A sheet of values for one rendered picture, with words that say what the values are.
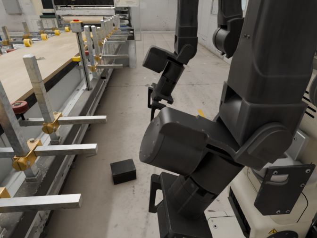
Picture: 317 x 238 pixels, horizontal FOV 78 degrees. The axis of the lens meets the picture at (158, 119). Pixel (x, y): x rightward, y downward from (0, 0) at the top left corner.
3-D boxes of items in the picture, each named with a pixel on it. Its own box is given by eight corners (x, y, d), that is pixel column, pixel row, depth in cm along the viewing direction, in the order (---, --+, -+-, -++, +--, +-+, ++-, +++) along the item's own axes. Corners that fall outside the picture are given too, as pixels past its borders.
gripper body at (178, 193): (164, 240, 24) (196, 203, 21) (155, 178, 33) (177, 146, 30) (206, 247, 27) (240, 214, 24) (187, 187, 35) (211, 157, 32)
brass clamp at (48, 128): (64, 120, 108) (62, 112, 105) (55, 134, 96) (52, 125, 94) (53, 120, 107) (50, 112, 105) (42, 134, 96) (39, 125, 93)
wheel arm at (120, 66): (122, 68, 192) (122, 63, 190) (122, 69, 189) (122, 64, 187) (77, 69, 189) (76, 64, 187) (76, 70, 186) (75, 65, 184)
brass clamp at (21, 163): (45, 148, 86) (41, 139, 83) (29, 170, 74) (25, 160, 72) (30, 148, 86) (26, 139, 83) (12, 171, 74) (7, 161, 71)
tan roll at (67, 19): (128, 21, 427) (128, 15, 421) (128, 22, 417) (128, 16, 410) (61, 22, 419) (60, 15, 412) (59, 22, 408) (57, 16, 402)
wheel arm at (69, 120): (107, 121, 106) (106, 114, 104) (106, 124, 103) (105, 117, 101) (24, 124, 104) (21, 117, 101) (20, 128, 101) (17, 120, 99)
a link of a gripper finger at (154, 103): (143, 123, 64) (155, 99, 60) (142, 111, 70) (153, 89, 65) (162, 129, 66) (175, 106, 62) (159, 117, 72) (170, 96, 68)
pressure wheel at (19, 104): (18, 129, 97) (9, 108, 91) (14, 123, 101) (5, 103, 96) (36, 123, 101) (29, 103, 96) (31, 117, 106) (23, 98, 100)
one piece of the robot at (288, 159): (252, 145, 71) (269, 89, 60) (307, 216, 48) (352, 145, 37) (209, 147, 70) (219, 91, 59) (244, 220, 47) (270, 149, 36)
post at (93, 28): (102, 73, 215) (95, 25, 190) (102, 74, 212) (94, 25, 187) (99, 73, 214) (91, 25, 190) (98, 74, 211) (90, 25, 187)
